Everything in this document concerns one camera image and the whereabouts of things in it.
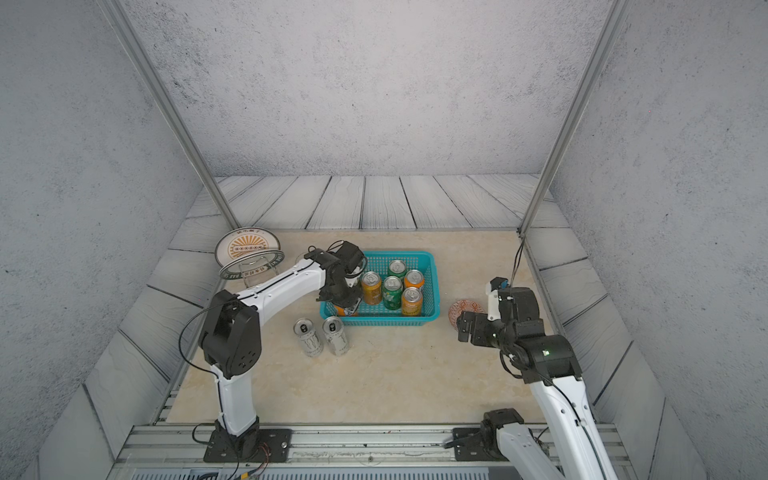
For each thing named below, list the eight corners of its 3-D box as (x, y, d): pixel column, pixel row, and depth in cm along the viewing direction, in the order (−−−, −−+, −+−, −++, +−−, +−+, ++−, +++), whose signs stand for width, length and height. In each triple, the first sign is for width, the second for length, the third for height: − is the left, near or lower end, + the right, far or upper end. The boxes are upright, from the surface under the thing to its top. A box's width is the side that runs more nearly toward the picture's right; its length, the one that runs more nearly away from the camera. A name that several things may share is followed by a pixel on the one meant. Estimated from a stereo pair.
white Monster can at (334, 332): (329, 357, 90) (320, 335, 79) (332, 338, 94) (324, 315, 83) (348, 357, 90) (342, 335, 79) (350, 338, 94) (344, 315, 83)
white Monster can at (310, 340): (304, 358, 90) (291, 336, 78) (307, 342, 93) (295, 318, 82) (322, 358, 90) (311, 336, 78) (325, 342, 93) (315, 318, 82)
